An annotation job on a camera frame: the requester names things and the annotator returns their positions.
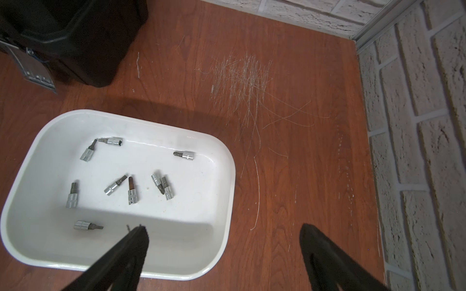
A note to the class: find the silver screwdriver bit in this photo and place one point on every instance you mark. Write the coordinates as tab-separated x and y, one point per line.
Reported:
116	184
185	154
156	177
167	188
85	225
72	200
114	141
88	153
132	193

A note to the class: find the black plastic toolbox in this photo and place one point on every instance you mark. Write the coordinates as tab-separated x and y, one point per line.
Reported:
83	40

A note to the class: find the right aluminium corner post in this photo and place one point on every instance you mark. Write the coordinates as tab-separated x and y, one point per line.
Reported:
388	16

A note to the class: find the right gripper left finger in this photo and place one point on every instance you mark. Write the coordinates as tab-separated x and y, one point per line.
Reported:
119	269

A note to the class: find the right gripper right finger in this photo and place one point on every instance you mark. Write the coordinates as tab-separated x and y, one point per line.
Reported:
329	268

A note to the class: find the white plastic storage box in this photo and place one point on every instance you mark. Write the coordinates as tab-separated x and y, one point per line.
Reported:
187	234

